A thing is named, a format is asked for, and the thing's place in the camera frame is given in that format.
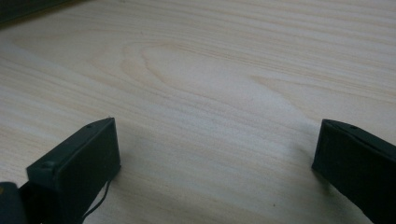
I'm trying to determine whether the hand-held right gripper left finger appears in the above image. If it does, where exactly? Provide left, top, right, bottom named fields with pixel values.
left=26, top=117, right=121, bottom=224

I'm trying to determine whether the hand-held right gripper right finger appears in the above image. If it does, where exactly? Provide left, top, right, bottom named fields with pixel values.
left=311, top=119, right=396, bottom=224

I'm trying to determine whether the right hand-held gripper black cable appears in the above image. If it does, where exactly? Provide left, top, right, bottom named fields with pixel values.
left=81, top=180, right=112, bottom=223

